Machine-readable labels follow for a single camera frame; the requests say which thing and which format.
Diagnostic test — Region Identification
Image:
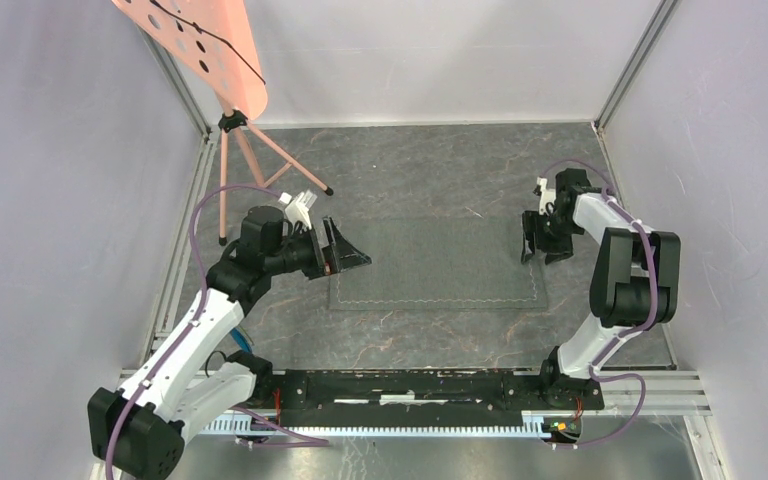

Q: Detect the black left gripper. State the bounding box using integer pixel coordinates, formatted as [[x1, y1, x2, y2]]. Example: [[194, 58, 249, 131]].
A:
[[265, 216, 370, 281]]

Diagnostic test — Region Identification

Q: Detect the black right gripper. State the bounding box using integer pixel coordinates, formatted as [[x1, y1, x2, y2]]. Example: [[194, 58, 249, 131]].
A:
[[520, 210, 580, 265]]

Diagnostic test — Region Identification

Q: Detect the grey cloth napkin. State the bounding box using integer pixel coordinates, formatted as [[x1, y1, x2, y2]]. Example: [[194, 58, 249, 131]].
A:
[[329, 216, 548, 311]]

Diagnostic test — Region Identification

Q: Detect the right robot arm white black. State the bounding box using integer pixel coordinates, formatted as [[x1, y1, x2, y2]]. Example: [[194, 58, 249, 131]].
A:
[[521, 168, 681, 408]]

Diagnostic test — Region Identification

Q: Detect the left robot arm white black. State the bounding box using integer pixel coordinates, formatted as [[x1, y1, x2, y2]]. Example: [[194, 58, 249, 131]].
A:
[[88, 206, 372, 479]]

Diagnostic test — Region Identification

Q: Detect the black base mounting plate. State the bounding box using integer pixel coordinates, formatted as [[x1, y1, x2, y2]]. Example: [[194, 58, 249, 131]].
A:
[[240, 369, 605, 428]]

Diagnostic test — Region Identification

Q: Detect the pink music stand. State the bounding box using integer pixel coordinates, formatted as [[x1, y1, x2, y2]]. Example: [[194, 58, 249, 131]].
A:
[[114, 0, 334, 244]]

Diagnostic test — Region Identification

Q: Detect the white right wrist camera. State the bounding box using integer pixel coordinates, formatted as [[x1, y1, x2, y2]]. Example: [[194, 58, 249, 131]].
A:
[[534, 177, 556, 216]]

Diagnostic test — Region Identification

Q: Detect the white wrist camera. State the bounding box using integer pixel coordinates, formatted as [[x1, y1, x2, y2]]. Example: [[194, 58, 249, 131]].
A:
[[534, 177, 556, 216], [279, 190, 318, 229]]

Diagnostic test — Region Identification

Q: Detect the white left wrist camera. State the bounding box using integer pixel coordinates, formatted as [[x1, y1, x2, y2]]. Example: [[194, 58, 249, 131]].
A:
[[279, 190, 318, 229]]

